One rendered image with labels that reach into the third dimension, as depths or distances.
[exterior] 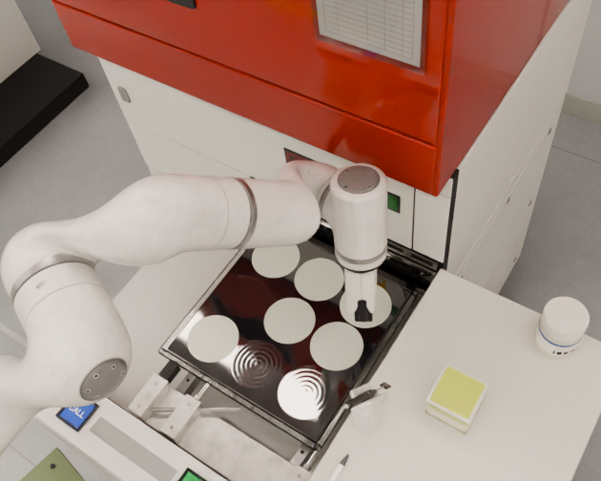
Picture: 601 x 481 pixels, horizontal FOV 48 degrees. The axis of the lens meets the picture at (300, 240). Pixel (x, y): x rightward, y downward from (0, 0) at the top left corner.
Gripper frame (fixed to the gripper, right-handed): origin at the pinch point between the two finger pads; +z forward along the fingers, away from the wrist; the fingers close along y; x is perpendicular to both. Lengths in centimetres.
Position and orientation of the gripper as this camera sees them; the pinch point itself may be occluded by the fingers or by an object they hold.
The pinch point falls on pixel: (362, 311)
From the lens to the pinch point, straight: 121.5
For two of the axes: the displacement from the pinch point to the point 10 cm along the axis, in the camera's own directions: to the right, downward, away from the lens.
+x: 9.9, -0.1, -1.1
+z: 0.9, 6.8, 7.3
